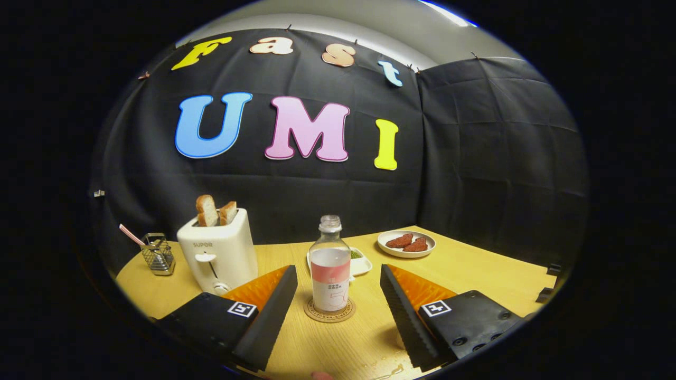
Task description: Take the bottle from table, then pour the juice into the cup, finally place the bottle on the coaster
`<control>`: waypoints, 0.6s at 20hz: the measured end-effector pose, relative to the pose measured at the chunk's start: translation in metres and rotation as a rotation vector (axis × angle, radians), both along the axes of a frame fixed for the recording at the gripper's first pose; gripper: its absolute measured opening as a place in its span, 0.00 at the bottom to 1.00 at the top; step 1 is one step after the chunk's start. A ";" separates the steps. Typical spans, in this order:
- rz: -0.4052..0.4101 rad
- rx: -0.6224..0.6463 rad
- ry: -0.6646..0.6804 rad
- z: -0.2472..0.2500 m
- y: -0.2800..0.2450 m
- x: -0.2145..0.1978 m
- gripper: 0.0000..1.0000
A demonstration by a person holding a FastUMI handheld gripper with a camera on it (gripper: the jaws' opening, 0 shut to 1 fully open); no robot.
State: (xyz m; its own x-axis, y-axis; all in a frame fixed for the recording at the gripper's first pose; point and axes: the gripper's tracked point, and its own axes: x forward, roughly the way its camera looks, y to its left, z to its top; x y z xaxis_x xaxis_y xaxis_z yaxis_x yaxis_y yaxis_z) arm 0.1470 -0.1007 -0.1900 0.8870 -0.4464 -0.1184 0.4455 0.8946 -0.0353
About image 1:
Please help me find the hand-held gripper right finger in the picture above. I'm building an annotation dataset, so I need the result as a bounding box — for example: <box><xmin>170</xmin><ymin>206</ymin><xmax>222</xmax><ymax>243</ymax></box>
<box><xmin>380</xmin><ymin>264</ymin><xmax>524</xmax><ymax>370</ymax></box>

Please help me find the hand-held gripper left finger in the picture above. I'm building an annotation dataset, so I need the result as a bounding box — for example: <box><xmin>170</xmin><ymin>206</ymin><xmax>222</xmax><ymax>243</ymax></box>
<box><xmin>157</xmin><ymin>265</ymin><xmax>298</xmax><ymax>373</ymax></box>

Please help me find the round wooden coaster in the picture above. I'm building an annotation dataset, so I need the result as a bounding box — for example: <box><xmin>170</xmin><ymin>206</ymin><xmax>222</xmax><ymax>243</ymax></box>
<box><xmin>304</xmin><ymin>296</ymin><xmax>356</xmax><ymax>323</ymax></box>

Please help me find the clear juice bottle pink label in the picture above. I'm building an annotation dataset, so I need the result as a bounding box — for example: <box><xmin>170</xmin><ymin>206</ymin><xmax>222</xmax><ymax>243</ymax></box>
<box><xmin>309</xmin><ymin>215</ymin><xmax>352</xmax><ymax>313</ymax></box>

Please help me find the white round plate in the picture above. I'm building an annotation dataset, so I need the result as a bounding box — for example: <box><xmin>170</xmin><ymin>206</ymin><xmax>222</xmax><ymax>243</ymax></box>
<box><xmin>377</xmin><ymin>230</ymin><xmax>437</xmax><ymax>258</ymax></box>

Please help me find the white divided dish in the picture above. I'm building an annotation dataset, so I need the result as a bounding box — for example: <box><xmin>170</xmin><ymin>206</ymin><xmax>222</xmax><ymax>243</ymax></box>
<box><xmin>307</xmin><ymin>246</ymin><xmax>373</xmax><ymax>278</ymax></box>

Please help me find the white toaster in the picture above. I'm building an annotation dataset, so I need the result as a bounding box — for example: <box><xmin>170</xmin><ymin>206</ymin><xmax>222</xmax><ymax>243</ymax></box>
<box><xmin>177</xmin><ymin>208</ymin><xmax>258</xmax><ymax>295</ymax></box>

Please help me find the wooden table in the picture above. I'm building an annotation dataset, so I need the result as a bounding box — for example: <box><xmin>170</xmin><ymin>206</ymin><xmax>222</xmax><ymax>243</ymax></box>
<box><xmin>115</xmin><ymin>226</ymin><xmax>560</xmax><ymax>380</ymax></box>

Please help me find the wire mesh holder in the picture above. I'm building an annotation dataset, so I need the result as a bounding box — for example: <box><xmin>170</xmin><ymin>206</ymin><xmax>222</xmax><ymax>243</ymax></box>
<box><xmin>140</xmin><ymin>233</ymin><xmax>176</xmax><ymax>276</ymax></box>

